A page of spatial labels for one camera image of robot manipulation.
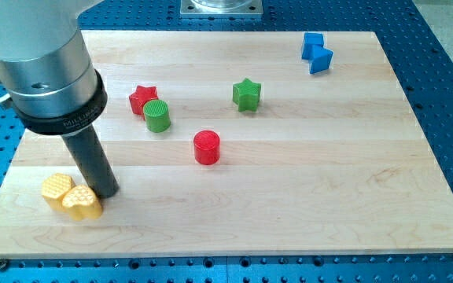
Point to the red cylinder block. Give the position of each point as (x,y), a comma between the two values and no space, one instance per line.
(206,145)

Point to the yellow heart block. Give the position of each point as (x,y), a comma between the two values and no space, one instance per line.
(81,202)

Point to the wooden board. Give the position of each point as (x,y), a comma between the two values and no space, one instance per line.
(331,163)

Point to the green star block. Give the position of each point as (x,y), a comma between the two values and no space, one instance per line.
(246,95)

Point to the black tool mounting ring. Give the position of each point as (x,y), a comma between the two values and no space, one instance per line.
(71,122)

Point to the yellow hexagon block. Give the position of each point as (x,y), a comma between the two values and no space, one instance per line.
(54,189)

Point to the green cylinder block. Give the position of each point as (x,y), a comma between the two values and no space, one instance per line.
(156,115)

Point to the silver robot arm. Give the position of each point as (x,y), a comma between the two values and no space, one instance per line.
(52,84)

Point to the red star block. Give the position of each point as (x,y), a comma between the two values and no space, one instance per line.
(140,97)

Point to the blue perforated table plate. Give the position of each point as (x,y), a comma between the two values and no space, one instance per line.
(407,33)

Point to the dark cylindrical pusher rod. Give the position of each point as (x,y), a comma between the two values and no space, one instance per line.
(89,156)

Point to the blue triangular block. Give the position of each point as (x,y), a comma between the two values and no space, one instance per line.
(320,59)

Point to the blue cube block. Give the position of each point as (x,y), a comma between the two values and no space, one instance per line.
(310,40)

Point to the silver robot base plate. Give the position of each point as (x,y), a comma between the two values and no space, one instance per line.
(216,8)

